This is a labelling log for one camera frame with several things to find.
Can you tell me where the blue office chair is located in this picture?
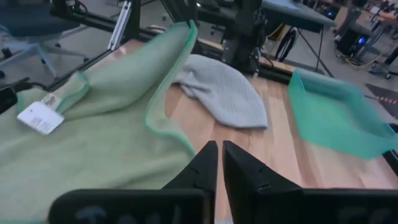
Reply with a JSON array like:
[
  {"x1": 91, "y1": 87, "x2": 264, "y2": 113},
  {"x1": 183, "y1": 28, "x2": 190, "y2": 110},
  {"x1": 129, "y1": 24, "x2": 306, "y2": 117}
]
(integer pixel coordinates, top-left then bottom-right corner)
[{"x1": 0, "y1": 0, "x2": 90, "y2": 78}]

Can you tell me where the small black striped floor mat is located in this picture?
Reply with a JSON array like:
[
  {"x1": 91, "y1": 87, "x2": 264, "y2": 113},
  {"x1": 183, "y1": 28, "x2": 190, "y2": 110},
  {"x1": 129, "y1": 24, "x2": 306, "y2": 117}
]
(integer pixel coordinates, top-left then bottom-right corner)
[{"x1": 365, "y1": 83, "x2": 398, "y2": 121}]

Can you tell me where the dark folding table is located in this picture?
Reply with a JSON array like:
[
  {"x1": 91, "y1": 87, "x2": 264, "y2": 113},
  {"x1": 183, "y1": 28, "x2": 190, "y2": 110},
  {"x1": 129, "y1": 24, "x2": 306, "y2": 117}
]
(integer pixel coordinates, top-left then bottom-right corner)
[{"x1": 260, "y1": 0, "x2": 336, "y2": 77}]

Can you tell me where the light green microfiber towel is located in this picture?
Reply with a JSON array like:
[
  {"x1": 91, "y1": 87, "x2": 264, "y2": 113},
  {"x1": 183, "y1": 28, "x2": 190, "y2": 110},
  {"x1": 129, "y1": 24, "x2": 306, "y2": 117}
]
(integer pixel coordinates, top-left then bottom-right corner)
[{"x1": 0, "y1": 20, "x2": 198, "y2": 224}]

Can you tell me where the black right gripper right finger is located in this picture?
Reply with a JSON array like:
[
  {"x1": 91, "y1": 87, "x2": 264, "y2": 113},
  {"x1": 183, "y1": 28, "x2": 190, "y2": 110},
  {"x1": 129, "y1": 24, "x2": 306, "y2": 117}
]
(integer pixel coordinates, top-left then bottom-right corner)
[{"x1": 222, "y1": 140, "x2": 398, "y2": 224}]

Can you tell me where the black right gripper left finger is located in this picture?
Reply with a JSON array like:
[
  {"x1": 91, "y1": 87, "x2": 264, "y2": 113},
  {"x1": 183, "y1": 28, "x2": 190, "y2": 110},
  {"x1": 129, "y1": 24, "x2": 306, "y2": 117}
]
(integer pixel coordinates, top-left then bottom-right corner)
[{"x1": 48, "y1": 140, "x2": 218, "y2": 224}]

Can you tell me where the black rolling desk stand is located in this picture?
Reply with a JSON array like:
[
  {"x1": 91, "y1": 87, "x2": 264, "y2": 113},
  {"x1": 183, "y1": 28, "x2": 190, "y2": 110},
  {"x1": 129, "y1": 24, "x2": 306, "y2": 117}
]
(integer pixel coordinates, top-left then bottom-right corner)
[{"x1": 368, "y1": 45, "x2": 398, "y2": 80}]

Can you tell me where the black lit computer tower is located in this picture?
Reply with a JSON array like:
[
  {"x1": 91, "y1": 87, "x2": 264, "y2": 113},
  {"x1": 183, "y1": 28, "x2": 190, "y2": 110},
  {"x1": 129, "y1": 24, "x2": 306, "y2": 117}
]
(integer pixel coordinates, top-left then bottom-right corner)
[{"x1": 336, "y1": 27, "x2": 371, "y2": 57}]

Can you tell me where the yellow floor cable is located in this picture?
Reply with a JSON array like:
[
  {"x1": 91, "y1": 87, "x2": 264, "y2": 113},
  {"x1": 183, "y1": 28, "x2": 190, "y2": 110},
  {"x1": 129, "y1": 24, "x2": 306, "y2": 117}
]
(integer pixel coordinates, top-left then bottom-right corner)
[{"x1": 343, "y1": 51, "x2": 385, "y2": 69}]

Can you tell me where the gray waffle-weave towel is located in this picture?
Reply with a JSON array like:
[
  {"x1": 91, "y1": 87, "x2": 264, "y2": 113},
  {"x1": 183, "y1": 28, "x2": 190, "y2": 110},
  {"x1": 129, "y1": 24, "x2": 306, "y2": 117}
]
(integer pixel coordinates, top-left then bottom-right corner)
[{"x1": 172, "y1": 54, "x2": 269, "y2": 130}]

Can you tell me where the silver aluminum extrusion post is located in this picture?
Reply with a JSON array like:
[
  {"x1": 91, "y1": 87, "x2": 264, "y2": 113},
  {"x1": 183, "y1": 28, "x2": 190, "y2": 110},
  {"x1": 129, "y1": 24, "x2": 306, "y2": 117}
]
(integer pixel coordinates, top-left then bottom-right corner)
[{"x1": 107, "y1": 0, "x2": 133, "y2": 50}]

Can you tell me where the teal plastic bin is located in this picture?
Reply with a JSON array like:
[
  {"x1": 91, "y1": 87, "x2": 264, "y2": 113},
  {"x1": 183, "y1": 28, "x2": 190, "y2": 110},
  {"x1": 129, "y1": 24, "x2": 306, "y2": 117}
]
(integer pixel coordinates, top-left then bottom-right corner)
[{"x1": 286, "y1": 67, "x2": 398, "y2": 160}]

